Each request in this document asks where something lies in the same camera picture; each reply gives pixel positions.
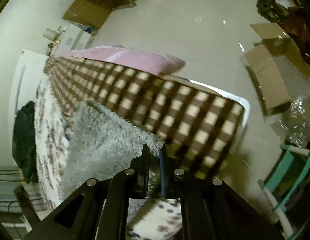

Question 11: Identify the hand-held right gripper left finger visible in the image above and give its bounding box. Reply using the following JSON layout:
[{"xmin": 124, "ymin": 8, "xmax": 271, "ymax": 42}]
[{"xmin": 23, "ymin": 144, "xmax": 150, "ymax": 240}]

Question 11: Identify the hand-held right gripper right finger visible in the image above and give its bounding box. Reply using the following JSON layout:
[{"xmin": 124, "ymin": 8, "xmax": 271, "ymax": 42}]
[{"xmin": 159, "ymin": 145, "xmax": 286, "ymax": 240}]

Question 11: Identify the grey fluffy blanket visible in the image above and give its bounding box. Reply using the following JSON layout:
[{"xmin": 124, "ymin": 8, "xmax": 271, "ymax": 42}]
[{"xmin": 62, "ymin": 99, "xmax": 166, "ymax": 202}]

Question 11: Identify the brown checkered blanket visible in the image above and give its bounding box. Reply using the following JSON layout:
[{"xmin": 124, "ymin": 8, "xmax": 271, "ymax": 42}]
[{"xmin": 45, "ymin": 55, "xmax": 245, "ymax": 180}]

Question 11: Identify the pink bed sheet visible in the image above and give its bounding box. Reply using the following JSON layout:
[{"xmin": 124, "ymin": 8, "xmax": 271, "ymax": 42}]
[{"xmin": 55, "ymin": 44, "xmax": 187, "ymax": 76}]

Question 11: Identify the dark green blanket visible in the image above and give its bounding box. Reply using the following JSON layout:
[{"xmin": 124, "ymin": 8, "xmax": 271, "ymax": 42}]
[{"xmin": 12, "ymin": 101, "xmax": 39, "ymax": 183}]

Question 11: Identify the teal stool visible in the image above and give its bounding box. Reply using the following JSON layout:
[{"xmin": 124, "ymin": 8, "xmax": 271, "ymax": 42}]
[{"xmin": 257, "ymin": 144, "xmax": 310, "ymax": 232}]

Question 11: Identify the open flat cardboard box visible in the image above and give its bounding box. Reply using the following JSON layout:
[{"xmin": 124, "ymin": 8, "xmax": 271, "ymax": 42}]
[{"xmin": 244, "ymin": 22, "xmax": 310, "ymax": 116}]

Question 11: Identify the clear plastic wrap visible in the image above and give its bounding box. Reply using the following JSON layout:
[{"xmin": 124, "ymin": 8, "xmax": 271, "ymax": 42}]
[{"xmin": 283, "ymin": 96, "xmax": 310, "ymax": 148}]

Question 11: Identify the white nightstand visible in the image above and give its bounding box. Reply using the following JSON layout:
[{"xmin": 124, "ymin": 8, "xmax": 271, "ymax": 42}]
[{"xmin": 45, "ymin": 24, "xmax": 96, "ymax": 53}]

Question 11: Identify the dark bag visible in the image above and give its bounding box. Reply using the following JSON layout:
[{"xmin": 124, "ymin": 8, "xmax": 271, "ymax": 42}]
[{"xmin": 256, "ymin": 0, "xmax": 296, "ymax": 22}]

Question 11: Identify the brown cloth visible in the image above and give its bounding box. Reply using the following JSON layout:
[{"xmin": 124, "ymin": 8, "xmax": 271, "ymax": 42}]
[{"xmin": 288, "ymin": 5, "xmax": 310, "ymax": 69}]

